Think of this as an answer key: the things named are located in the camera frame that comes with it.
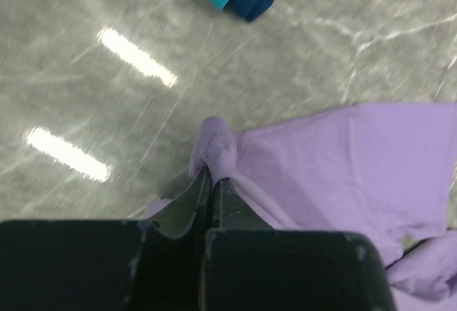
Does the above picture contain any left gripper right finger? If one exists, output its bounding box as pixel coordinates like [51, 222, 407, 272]
[203, 179, 396, 310]

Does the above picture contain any purple t shirt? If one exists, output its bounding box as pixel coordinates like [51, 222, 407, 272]
[146, 102, 457, 311]

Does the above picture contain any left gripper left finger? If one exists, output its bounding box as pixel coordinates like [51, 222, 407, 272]
[1, 170, 211, 310]

